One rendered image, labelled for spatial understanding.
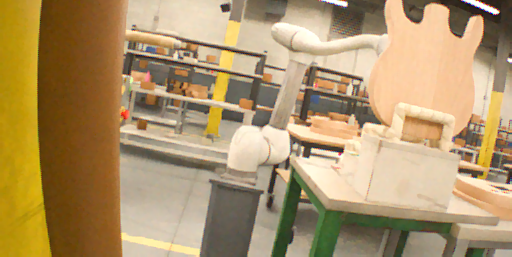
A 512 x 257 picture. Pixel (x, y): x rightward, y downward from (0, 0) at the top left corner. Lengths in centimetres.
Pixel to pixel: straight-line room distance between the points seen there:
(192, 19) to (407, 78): 1151
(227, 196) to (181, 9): 1097
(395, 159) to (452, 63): 34
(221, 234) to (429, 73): 127
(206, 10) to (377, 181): 1161
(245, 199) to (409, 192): 95
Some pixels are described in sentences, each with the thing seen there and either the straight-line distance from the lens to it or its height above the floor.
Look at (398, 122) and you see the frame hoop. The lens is 100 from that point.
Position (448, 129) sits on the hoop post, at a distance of 107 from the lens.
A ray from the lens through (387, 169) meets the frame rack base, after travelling 99.
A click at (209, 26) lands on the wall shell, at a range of 1225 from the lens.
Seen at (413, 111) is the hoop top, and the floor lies 120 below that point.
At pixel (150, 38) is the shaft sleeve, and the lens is 108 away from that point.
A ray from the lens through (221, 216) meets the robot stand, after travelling 181.
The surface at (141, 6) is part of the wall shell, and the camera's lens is 1276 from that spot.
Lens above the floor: 116
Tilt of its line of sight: 3 degrees down
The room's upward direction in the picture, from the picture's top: 12 degrees clockwise
